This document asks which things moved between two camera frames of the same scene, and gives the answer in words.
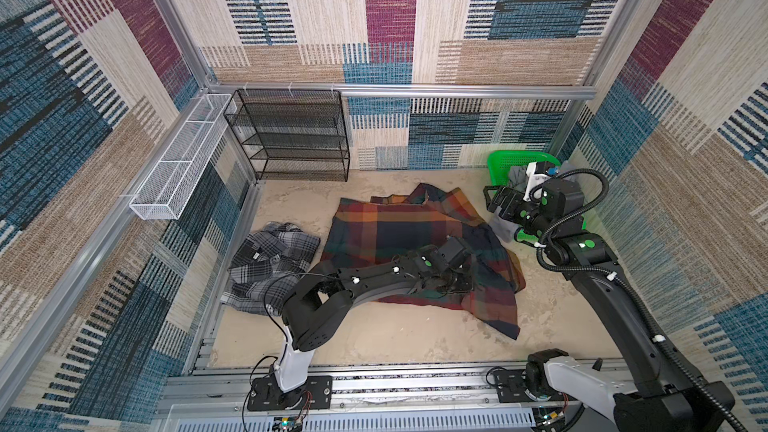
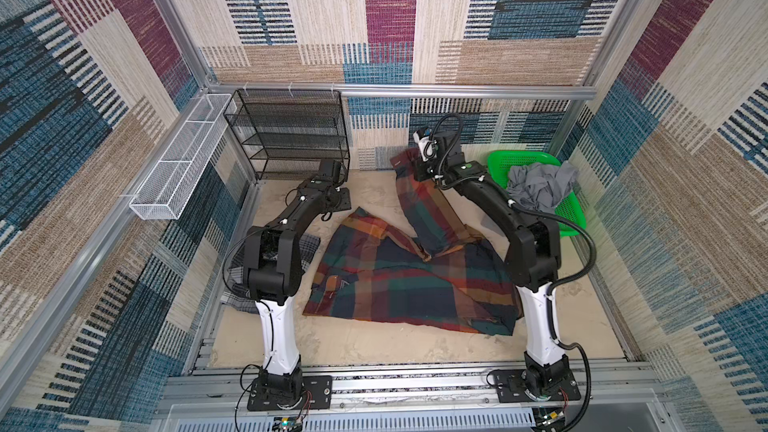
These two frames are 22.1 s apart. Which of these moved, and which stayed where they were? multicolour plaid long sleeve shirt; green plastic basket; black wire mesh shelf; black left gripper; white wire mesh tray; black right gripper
Moved: black right gripper; black left gripper; multicolour plaid long sleeve shirt
Stayed: green plastic basket; white wire mesh tray; black wire mesh shelf
